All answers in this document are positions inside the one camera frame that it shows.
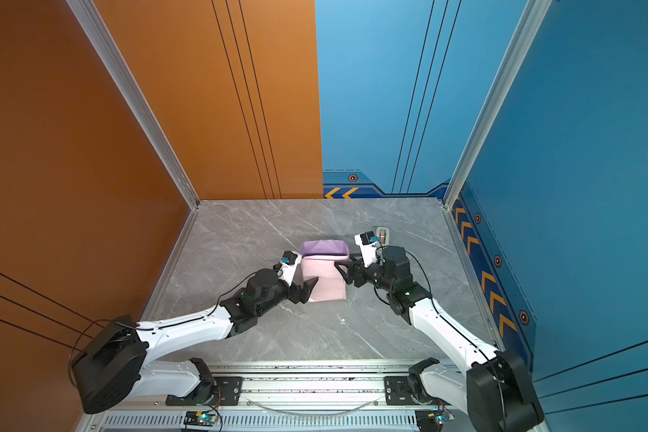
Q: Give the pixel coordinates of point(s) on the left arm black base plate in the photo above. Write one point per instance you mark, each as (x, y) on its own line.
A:
(224, 391)

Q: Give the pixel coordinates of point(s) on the left green circuit board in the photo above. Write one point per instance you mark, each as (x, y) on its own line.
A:
(203, 420)

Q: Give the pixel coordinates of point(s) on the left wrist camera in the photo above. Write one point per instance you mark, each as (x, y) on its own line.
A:
(286, 268)

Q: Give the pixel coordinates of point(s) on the right aluminium corner post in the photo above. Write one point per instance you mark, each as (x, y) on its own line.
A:
(519, 45)

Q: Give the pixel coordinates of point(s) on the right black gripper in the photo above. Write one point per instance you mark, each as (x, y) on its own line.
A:
(355, 270)

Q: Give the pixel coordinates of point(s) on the right green circuit board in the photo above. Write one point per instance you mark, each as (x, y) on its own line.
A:
(429, 421)

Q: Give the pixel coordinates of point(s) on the white tape dispenser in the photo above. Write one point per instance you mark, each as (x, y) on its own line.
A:
(383, 235)

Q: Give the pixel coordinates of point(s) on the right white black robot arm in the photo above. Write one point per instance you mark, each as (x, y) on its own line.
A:
(493, 388)

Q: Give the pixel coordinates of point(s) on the aluminium corner post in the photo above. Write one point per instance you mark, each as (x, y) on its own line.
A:
(519, 45)
(92, 23)

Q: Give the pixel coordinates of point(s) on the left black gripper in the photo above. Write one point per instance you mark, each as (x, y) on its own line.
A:
(306, 292)

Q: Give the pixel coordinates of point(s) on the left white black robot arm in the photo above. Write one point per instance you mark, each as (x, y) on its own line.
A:
(124, 361)

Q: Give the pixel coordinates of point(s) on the purple wrapping paper sheet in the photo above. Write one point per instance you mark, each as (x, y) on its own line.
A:
(318, 261)

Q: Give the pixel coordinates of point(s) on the left aluminium corner post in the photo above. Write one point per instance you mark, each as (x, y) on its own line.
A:
(92, 23)

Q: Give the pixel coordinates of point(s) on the aluminium front rail frame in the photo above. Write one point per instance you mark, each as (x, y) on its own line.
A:
(307, 391)

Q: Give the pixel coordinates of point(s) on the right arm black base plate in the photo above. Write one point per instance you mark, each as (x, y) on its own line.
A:
(397, 391)

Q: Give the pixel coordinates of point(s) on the green circuit board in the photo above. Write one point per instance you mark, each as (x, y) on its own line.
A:
(429, 421)
(203, 420)

